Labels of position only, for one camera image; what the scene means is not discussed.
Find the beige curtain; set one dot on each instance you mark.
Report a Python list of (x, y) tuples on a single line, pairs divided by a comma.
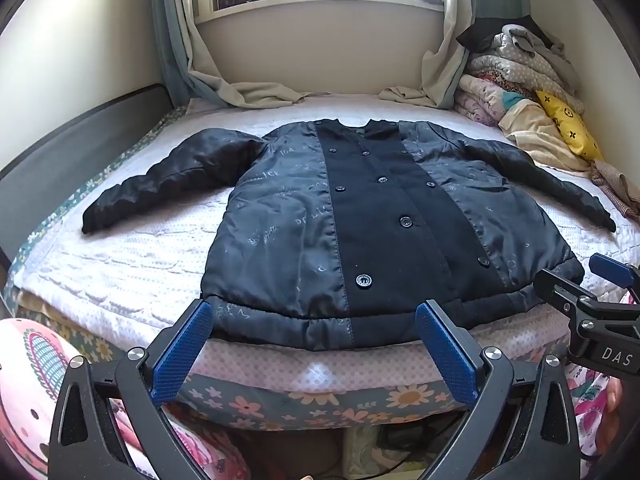
[(445, 65), (210, 80)]

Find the grey garment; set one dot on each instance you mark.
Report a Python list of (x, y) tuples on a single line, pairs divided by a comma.
[(525, 40)]

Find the cream blanket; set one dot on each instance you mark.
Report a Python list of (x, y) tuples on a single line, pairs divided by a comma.
[(535, 130)]

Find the brown striped cloth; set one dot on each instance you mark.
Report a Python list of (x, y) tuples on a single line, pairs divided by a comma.
[(615, 190)]

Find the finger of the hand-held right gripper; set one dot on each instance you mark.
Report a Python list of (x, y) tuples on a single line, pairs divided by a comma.
[(555, 282), (607, 267)]

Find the bed with white quilt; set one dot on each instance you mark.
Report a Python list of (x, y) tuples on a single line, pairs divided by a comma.
[(150, 260)]

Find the pink floral blanket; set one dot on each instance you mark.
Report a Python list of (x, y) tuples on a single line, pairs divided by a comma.
[(480, 102)]

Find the yellow printed pillow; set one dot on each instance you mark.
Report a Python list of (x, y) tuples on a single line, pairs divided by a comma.
[(570, 125)]

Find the pile of folded blankets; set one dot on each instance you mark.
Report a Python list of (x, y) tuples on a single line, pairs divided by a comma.
[(540, 80)]

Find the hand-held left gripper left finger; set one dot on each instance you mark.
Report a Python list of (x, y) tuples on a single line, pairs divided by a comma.
[(182, 350)]

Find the floral bed sheet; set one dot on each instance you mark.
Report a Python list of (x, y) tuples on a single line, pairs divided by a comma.
[(310, 400)]

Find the black cloth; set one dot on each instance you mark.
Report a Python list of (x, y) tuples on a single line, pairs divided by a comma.
[(487, 32)]

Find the person's right hand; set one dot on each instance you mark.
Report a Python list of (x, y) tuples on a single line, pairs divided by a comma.
[(613, 402)]

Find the grey bed headboard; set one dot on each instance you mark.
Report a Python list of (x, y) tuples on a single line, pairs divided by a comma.
[(75, 130)]

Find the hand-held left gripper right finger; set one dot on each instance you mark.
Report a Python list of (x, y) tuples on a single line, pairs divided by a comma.
[(447, 355)]

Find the colourful patterned blanket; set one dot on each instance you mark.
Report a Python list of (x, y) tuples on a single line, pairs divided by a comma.
[(500, 82)]

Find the pink printed pajamas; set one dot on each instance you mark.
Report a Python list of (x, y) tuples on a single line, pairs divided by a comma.
[(30, 390)]

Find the dark padded jacket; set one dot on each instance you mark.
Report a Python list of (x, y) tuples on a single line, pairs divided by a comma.
[(300, 220)]

